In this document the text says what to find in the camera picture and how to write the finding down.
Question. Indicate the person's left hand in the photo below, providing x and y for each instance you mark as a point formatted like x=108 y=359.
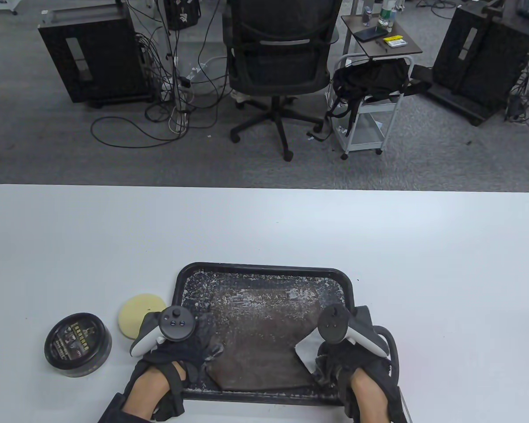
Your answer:
x=180 y=352

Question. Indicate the person's right hand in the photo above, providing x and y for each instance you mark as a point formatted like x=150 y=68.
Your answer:
x=335 y=361

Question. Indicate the grey polishing cloth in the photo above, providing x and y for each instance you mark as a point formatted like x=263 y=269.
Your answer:
x=308 y=350

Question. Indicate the brown leather bag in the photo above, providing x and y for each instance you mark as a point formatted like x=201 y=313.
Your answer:
x=255 y=343

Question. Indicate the black leather care cream tin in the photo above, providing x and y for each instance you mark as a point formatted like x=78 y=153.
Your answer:
x=77 y=343

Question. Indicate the person's right forearm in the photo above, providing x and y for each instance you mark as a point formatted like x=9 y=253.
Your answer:
x=370 y=396

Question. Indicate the person's left forearm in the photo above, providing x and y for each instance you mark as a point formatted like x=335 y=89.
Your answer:
x=150 y=387

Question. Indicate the black hanging bag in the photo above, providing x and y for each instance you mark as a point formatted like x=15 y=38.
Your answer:
x=183 y=15

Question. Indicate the left black white controller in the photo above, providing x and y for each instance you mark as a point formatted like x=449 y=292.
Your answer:
x=176 y=324

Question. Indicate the black white controller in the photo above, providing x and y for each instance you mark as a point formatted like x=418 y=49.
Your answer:
x=333 y=324
x=176 y=324

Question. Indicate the right black white controller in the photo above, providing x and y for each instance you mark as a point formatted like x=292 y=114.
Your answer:
x=333 y=324

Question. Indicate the yellow round sponge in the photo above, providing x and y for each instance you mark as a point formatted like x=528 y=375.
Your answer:
x=136 y=313

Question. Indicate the black plastic tray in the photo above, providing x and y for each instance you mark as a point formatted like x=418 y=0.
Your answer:
x=264 y=275

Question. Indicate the white rolling cart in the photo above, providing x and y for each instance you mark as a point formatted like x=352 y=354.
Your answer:
x=366 y=132

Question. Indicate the white power strip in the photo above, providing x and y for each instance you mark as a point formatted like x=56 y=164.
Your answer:
x=197 y=72
x=178 y=121

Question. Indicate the black backpack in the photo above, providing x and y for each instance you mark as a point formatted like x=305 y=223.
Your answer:
x=370 y=79

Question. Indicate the black office chair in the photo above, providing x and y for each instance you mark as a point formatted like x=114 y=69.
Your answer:
x=277 y=66

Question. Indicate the black computer tower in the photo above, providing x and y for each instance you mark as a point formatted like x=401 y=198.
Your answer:
x=101 y=57
x=480 y=66

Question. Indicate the white desk leg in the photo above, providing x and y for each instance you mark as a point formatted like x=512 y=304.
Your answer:
x=169 y=44

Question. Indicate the small brown side table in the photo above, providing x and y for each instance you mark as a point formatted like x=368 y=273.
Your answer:
x=401 y=50

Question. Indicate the yellow box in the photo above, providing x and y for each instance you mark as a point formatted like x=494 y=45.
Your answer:
x=395 y=42

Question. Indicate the black tablet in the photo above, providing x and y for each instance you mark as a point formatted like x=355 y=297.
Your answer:
x=370 y=34

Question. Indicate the green label bottle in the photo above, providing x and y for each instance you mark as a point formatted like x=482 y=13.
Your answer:
x=387 y=17

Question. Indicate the white trolley base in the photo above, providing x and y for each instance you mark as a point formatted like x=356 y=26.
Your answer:
x=2 y=4

